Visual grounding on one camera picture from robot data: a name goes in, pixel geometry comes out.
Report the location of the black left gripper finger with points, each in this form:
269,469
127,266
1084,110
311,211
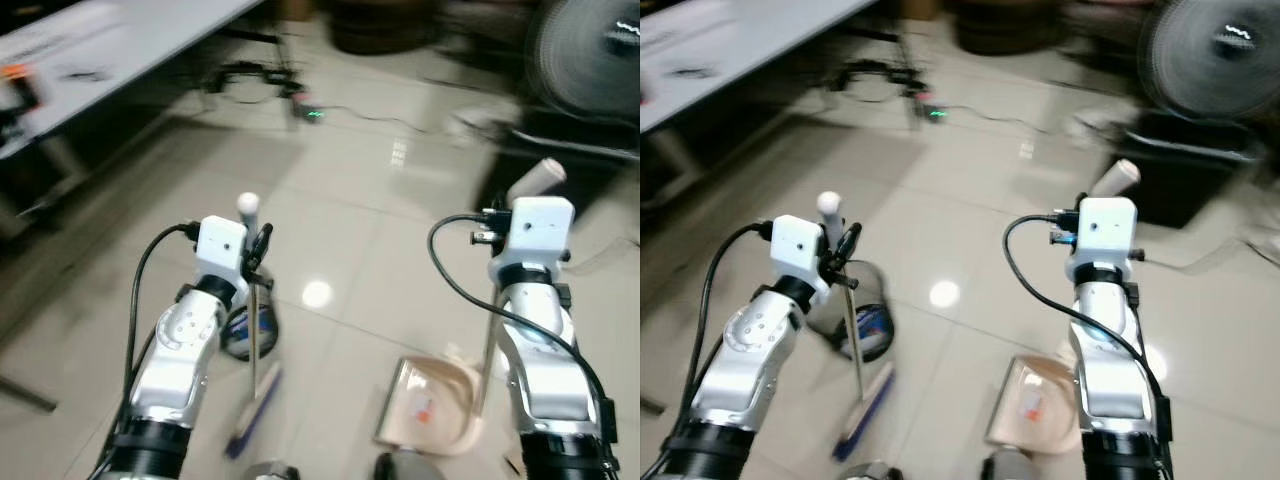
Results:
850,243
262,245

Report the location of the broom with blue bristle head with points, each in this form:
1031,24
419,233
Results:
862,405
252,410

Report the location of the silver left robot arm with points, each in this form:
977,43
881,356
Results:
745,350
180,350

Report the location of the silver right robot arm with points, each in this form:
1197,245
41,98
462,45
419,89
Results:
1105,360
545,360

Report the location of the grey round floor fan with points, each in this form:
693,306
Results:
590,50
1215,55

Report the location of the clear bottle with blue label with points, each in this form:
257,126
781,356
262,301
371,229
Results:
875,320
242,335

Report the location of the power strip with green light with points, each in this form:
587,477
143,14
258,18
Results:
308,110
933,108

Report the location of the grey left robot leg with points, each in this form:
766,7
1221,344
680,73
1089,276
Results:
875,472
272,472

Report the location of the grey robot leg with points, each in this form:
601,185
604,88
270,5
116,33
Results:
875,472
405,466
272,472

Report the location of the white table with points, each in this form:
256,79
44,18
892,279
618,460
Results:
730,45
110,50

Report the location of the grey right robot leg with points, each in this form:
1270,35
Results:
405,466

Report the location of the dark brown round basket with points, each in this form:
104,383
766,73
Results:
1008,28
385,28

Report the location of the orange and black device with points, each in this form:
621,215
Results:
22,95

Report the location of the black box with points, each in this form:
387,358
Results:
1190,170
560,160

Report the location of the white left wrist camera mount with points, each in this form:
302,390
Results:
220,245
795,245

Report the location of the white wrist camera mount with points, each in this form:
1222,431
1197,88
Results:
540,230
1105,230
220,245
795,245

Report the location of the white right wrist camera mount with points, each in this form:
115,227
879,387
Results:
540,230
1105,230

